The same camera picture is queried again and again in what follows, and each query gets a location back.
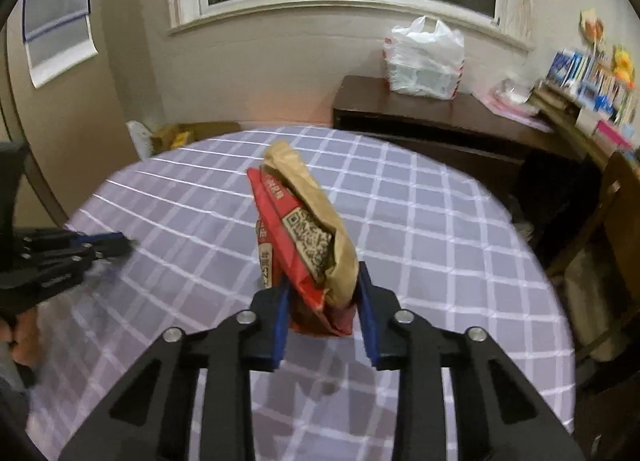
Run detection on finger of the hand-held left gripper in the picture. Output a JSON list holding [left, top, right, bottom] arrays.
[[20, 232, 133, 259], [15, 251, 96, 297]]

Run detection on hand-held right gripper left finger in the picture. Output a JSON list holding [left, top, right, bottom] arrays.
[[59, 286, 291, 461]]

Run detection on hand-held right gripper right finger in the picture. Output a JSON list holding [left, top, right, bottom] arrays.
[[356, 261, 586, 461]]

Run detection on red snack wrapper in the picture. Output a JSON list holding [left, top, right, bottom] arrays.
[[246, 166, 358, 338]]

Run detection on tan paper wrapper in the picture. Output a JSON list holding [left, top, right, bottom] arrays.
[[263, 141, 359, 309]]

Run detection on person's left hand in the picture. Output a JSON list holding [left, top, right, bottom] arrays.
[[0, 308, 43, 367]]

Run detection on round table purple checked cloth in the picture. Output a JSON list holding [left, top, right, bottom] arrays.
[[27, 125, 576, 461]]

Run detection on beige refrigerator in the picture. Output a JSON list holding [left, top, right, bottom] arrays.
[[0, 0, 141, 242]]

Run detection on red cardboard box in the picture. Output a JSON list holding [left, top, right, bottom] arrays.
[[150, 121, 241, 156]]

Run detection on dark wooden cabinet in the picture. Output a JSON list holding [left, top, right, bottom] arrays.
[[332, 75, 591, 202]]

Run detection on beige chair cushion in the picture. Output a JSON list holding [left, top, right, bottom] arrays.
[[562, 241, 631, 362]]

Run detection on pink plastic bag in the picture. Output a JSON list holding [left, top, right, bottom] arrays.
[[475, 78, 543, 120]]

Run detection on white plastic bag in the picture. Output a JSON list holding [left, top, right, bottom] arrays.
[[382, 16, 466, 100]]

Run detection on wooden chair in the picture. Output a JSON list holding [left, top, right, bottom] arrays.
[[545, 151, 640, 362]]

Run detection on wooden shelf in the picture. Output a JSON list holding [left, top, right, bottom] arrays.
[[530, 86, 640, 166]]

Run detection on row of colourful boxes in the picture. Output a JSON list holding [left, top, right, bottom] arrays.
[[545, 48, 640, 142]]

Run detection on yellow duck toy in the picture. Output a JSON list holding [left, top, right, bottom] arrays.
[[612, 46, 636, 86]]

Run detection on orange toy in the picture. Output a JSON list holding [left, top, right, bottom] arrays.
[[580, 10, 606, 42]]

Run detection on white wall calendar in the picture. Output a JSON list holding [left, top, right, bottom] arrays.
[[22, 0, 99, 89]]

